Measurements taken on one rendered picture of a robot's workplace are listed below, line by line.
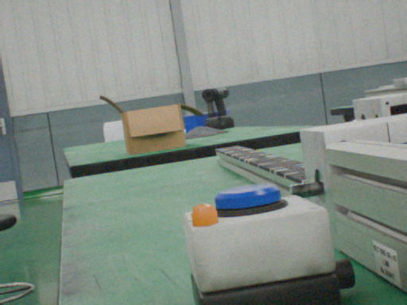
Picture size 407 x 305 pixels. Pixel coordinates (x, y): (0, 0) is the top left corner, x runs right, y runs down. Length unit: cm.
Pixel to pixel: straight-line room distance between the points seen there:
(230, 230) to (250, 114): 1146
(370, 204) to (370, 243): 3
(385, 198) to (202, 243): 12
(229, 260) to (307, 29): 1177
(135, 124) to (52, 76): 887
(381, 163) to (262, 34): 1154
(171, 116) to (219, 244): 236
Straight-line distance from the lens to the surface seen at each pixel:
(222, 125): 419
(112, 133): 544
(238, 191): 49
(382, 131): 64
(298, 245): 47
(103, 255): 79
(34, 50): 1168
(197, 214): 46
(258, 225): 46
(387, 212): 50
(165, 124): 280
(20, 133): 1163
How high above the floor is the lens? 91
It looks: 3 degrees down
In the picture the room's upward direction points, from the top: 8 degrees counter-clockwise
